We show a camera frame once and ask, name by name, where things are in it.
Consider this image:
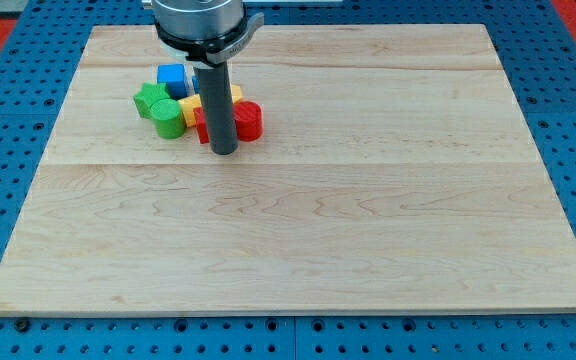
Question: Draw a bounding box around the red cylinder block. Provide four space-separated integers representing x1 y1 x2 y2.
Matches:
234 101 263 142

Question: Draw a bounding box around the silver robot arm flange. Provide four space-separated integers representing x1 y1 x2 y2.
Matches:
143 0 265 69

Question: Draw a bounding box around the red block behind rod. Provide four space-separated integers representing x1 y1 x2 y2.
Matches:
193 107 210 144

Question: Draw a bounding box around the blue cube block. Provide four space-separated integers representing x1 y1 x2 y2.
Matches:
157 64 188 100

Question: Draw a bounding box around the small blue block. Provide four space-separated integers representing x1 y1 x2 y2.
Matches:
191 75 200 94

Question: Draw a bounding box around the yellow rectangular block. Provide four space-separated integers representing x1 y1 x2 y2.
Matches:
178 84 244 128

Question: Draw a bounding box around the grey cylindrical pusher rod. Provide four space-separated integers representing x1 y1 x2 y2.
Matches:
195 62 238 155

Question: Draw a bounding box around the light wooden board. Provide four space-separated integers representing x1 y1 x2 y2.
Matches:
0 24 576 318

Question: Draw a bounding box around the green cylinder block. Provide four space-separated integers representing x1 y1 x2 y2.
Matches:
150 99 186 139

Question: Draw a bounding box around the green star block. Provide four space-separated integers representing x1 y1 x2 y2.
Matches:
133 82 170 119

